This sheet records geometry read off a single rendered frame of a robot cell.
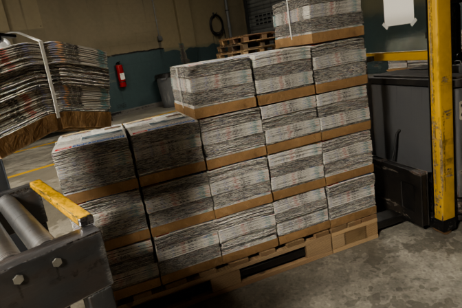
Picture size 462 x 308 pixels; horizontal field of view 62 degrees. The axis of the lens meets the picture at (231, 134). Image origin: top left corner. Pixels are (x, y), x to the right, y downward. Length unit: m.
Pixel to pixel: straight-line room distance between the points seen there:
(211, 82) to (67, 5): 7.14
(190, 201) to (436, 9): 1.38
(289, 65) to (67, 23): 7.11
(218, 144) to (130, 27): 7.51
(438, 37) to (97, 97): 1.51
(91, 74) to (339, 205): 1.38
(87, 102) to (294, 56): 0.98
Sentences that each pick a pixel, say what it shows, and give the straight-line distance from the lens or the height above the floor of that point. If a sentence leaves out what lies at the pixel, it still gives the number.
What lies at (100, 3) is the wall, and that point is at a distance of 8.87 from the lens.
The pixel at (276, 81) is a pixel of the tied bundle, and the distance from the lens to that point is 1.73.
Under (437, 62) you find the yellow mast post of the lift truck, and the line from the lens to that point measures 2.03.
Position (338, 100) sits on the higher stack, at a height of 0.78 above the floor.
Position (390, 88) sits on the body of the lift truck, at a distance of 2.49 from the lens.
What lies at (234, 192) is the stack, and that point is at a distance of 1.74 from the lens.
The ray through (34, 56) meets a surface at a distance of 1.05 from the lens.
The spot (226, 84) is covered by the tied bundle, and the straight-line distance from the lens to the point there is 1.64.
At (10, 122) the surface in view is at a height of 1.02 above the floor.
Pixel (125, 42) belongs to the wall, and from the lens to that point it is 8.93.
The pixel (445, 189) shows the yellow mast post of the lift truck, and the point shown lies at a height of 0.26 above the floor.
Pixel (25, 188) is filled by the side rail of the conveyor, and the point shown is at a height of 0.80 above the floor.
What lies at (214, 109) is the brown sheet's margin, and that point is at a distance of 1.63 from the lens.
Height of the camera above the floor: 1.11
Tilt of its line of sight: 13 degrees down
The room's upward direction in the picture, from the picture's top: 9 degrees counter-clockwise
